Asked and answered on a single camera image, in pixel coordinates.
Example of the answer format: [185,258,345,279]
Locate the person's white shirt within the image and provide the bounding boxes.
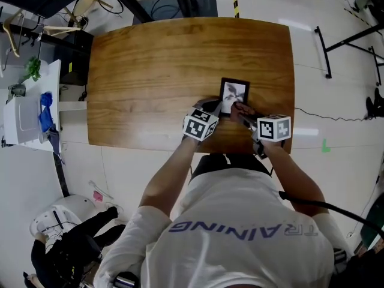
[93,167,352,288]

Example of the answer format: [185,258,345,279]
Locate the brown cloth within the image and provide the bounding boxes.
[230,103,257,123]

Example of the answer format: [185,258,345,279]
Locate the black metal stand frame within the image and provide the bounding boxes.
[314,22,384,86]

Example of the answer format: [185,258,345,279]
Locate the black box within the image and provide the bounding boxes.
[59,30,94,86]

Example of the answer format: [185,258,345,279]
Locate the wooden hanger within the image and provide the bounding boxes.
[2,10,25,58]

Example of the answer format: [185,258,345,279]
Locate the person's black trousers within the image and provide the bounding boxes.
[191,152,272,179]

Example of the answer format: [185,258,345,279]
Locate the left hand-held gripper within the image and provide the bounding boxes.
[182,98,223,143]

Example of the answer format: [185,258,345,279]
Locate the person's left forearm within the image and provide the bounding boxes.
[139,136,205,221]

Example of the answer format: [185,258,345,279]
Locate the thin black floor cable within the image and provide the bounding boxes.
[294,106,370,122]

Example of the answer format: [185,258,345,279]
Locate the blue cloth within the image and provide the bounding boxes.
[38,92,55,133]

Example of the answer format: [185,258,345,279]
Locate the thick black cable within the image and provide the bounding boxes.
[278,190,384,240]

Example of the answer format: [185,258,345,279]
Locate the white side cabinet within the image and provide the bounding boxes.
[2,59,62,153]

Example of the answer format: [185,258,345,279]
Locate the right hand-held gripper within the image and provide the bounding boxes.
[236,112,292,160]

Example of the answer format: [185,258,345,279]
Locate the person's right forearm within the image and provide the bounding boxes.
[260,140,328,216]

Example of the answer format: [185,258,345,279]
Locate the white plastic stool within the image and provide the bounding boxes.
[29,194,94,237]

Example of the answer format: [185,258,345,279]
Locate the green plant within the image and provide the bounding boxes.
[23,56,42,82]

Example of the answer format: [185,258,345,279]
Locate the black picture frame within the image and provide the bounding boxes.
[220,77,251,115]

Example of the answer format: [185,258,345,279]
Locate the black shoes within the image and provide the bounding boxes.
[365,87,384,120]

